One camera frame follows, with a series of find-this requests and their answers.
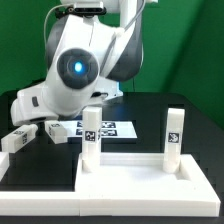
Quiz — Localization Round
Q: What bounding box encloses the camera on stand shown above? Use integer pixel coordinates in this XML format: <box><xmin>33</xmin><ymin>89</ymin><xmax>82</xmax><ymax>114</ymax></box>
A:
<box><xmin>61</xmin><ymin>0</ymin><xmax>107</xmax><ymax>16</ymax></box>

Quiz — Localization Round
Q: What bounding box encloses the white desk top tray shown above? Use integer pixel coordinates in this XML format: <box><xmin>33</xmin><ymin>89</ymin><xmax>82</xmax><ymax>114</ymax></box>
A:
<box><xmin>75</xmin><ymin>153</ymin><xmax>217</xmax><ymax>201</ymax></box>

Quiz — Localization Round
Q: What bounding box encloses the fiducial marker sheet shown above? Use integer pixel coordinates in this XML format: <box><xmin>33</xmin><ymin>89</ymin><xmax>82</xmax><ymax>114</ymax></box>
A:
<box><xmin>62</xmin><ymin>120</ymin><xmax>137</xmax><ymax>139</ymax></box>

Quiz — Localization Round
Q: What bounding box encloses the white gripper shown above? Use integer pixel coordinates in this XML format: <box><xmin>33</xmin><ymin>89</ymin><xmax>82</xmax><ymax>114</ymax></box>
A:
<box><xmin>10</xmin><ymin>85</ymin><xmax>58</xmax><ymax>126</ymax></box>

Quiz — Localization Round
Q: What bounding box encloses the white L-shaped fence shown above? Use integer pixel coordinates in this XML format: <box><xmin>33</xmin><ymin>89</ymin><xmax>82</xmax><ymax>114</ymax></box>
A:
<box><xmin>0</xmin><ymin>153</ymin><xmax>221</xmax><ymax>218</ymax></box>

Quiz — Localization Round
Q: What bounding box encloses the white cable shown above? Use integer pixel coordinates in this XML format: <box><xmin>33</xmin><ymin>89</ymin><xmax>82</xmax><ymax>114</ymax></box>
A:
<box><xmin>43</xmin><ymin>3</ymin><xmax>68</xmax><ymax>44</ymax></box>

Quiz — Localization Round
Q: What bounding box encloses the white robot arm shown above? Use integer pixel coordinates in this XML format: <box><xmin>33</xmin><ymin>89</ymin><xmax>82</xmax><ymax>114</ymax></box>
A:
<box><xmin>11</xmin><ymin>0</ymin><xmax>157</xmax><ymax>126</ymax></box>

